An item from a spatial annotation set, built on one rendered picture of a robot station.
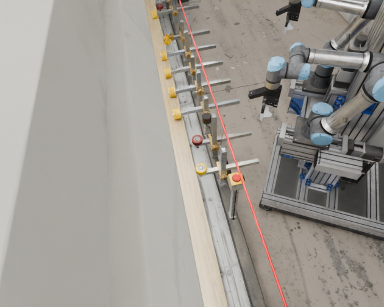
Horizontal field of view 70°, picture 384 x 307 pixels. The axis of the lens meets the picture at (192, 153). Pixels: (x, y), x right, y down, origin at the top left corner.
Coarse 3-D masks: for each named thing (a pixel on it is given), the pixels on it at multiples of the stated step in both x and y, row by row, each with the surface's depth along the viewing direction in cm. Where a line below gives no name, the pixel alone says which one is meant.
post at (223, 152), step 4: (224, 148) 167; (220, 152) 170; (224, 152) 167; (220, 156) 173; (224, 156) 170; (220, 160) 177; (224, 160) 174; (220, 164) 182; (224, 164) 178; (220, 168) 185; (224, 168) 182; (224, 172) 187; (220, 180) 199; (224, 180) 196
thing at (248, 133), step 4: (240, 132) 207; (244, 132) 207; (248, 132) 206; (220, 136) 206; (224, 136) 206; (228, 136) 206; (232, 136) 205; (236, 136) 206; (240, 136) 207; (204, 140) 205; (208, 140) 205; (220, 140) 206; (224, 140) 207; (204, 144) 206
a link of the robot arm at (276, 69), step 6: (270, 60) 128; (276, 60) 127; (282, 60) 126; (270, 66) 128; (276, 66) 126; (282, 66) 126; (270, 72) 130; (276, 72) 128; (282, 72) 128; (270, 78) 132; (276, 78) 131; (282, 78) 131
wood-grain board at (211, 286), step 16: (144, 0) 325; (160, 32) 284; (160, 48) 268; (160, 64) 254; (160, 80) 241; (176, 96) 229; (176, 128) 209; (176, 144) 200; (176, 160) 192; (192, 160) 191; (192, 176) 184; (192, 192) 177; (192, 208) 171; (192, 224) 165; (192, 240) 160; (208, 240) 159; (208, 256) 154; (208, 272) 149; (208, 288) 145; (208, 304) 141; (224, 304) 140
